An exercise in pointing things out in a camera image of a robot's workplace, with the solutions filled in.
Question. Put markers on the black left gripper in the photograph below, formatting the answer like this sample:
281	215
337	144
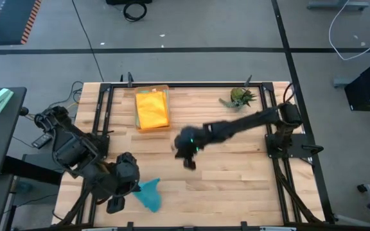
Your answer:
127	173

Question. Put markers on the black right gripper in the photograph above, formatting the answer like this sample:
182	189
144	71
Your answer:
189	141

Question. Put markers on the teal microfiber towel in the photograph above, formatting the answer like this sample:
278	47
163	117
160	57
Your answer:
149	195

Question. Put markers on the orange microfiber towel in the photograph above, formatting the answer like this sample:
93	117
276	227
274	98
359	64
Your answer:
151	110

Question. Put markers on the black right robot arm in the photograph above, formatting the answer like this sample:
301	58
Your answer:
252	123

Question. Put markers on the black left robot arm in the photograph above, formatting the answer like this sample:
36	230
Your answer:
72	150

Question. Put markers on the small potted succulent plant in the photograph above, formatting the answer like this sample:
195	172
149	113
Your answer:
239	96

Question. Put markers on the orange translucent plastic bin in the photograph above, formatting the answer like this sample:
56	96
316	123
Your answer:
153	87

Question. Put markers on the black power adapter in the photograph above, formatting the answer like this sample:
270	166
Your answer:
40	141

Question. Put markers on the black round knob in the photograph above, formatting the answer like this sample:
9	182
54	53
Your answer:
23	111

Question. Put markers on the gray desk foot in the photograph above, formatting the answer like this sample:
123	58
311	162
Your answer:
332	4
342	82

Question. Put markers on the black equipment box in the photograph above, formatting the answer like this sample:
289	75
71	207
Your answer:
128	2

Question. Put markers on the black mat with orange stripes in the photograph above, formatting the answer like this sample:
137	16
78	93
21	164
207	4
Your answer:
8	19

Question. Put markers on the black aluminium table frame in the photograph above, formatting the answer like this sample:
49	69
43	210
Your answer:
223	85

